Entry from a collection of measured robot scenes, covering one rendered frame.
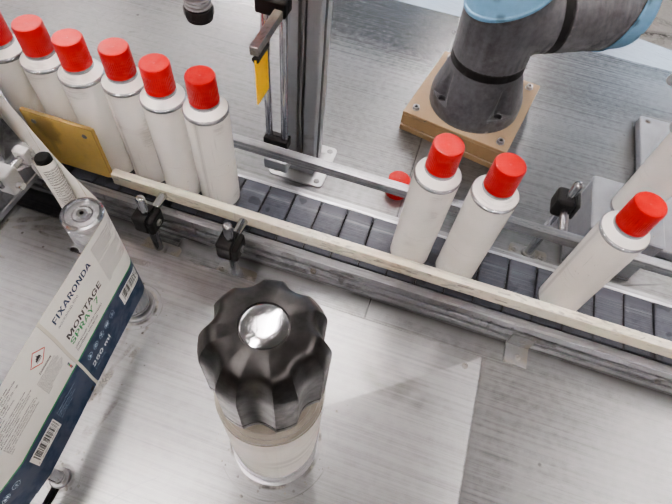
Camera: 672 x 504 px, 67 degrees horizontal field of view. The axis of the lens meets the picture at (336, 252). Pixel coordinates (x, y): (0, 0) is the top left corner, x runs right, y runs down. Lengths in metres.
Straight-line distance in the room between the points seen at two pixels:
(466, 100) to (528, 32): 0.13
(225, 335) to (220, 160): 0.37
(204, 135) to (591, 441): 0.58
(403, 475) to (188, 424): 0.23
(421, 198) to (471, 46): 0.31
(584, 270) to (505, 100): 0.34
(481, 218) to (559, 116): 0.51
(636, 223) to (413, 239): 0.23
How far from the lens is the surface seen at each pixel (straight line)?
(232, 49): 1.04
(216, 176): 0.66
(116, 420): 0.61
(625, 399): 0.77
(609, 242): 0.58
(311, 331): 0.29
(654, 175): 0.73
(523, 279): 0.72
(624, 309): 0.76
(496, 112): 0.88
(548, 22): 0.80
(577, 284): 0.64
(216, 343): 0.29
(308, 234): 0.64
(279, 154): 0.66
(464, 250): 0.61
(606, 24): 0.84
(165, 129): 0.63
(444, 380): 0.62
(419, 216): 0.58
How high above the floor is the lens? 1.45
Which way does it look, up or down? 58 degrees down
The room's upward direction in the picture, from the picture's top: 8 degrees clockwise
